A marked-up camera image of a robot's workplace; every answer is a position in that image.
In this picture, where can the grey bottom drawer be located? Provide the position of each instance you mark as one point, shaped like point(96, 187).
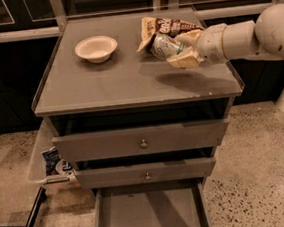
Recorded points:
point(179, 203)

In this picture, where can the green white 7up can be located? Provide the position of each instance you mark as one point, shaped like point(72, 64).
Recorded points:
point(164, 47)

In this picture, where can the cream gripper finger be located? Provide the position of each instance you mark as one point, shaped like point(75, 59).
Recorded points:
point(188, 58)
point(189, 38)

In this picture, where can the brown chip bag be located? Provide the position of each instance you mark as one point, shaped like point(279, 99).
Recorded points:
point(152, 26)

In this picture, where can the clear plastic bin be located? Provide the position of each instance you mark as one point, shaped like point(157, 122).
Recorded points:
point(65, 179)

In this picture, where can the blue snack packet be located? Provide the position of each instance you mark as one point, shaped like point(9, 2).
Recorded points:
point(51, 158)

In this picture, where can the grey drawer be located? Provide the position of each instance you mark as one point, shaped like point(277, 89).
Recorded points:
point(131, 175)
point(126, 142)
point(179, 203)

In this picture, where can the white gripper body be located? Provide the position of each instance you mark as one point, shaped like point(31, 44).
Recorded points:
point(210, 46)

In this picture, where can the grey top drawer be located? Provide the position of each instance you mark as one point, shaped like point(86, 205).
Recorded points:
point(126, 142)

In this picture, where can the grey drawer cabinet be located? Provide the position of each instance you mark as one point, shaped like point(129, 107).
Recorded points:
point(129, 90)

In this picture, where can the black floor rail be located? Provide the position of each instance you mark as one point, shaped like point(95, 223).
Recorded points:
point(40, 197)

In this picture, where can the metal top drawer knob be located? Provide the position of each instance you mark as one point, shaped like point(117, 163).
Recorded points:
point(144, 144)

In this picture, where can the metal middle drawer knob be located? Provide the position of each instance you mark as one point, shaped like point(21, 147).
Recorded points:
point(147, 176)

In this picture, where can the metal drawer knob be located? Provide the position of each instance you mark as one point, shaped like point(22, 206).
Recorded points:
point(147, 176)
point(144, 144)

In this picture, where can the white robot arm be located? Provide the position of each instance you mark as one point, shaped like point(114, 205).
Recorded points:
point(251, 40)

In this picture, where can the grey middle drawer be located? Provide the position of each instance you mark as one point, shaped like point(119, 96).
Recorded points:
point(131, 175)

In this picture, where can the white bowl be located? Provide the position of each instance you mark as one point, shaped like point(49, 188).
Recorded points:
point(96, 49)

